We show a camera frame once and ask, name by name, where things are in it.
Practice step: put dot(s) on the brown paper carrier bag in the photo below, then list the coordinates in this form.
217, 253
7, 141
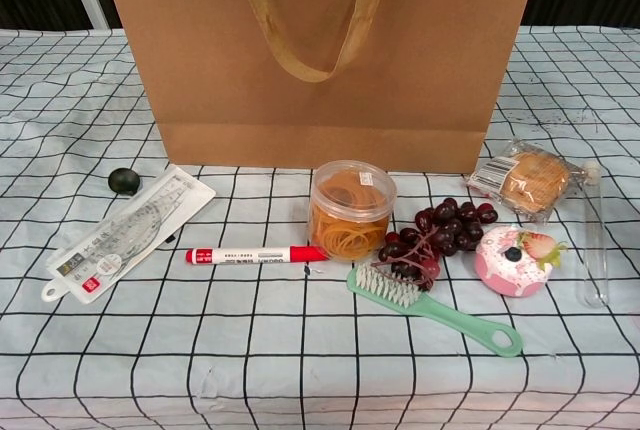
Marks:
320, 115

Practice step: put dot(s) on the clear jar of rubber bands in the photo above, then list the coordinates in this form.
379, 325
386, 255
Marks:
350, 215

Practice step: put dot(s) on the dark red grape bunch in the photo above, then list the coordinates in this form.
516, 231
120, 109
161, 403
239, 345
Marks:
450, 230

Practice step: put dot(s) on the pink toy donut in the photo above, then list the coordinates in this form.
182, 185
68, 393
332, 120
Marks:
505, 270

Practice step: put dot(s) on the black round knob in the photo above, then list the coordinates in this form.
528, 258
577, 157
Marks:
124, 181

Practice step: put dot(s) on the clear test tube with cork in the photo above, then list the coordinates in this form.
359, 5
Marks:
591, 172

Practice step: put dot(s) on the white black checkered tablecloth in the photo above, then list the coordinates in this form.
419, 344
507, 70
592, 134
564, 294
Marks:
250, 350

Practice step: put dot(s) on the green plastic brush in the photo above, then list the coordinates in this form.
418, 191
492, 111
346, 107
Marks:
440, 315

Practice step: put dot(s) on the clear ruler set package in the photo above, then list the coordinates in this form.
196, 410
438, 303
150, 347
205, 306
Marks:
125, 235

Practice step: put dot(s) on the round bread bun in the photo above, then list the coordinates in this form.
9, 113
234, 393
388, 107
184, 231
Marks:
535, 182

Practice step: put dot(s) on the red white marker pen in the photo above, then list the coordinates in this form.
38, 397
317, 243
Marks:
250, 255

